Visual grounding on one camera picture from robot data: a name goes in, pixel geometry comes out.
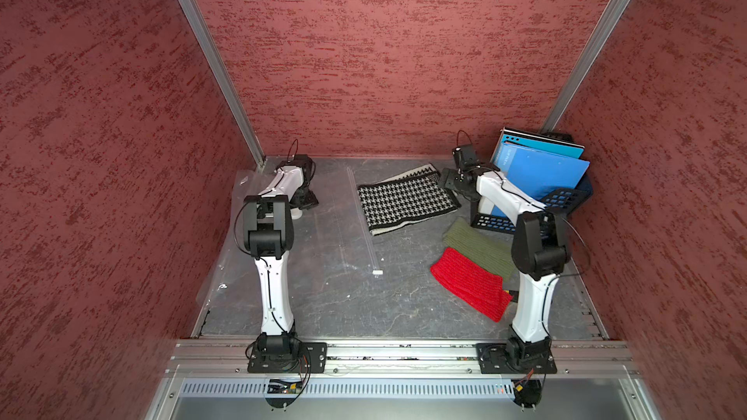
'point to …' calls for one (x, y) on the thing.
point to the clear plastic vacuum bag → (333, 259)
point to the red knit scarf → (480, 288)
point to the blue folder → (543, 174)
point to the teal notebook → (536, 141)
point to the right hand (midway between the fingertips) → (453, 187)
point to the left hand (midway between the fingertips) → (296, 212)
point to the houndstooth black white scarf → (406, 198)
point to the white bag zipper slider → (377, 272)
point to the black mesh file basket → (561, 204)
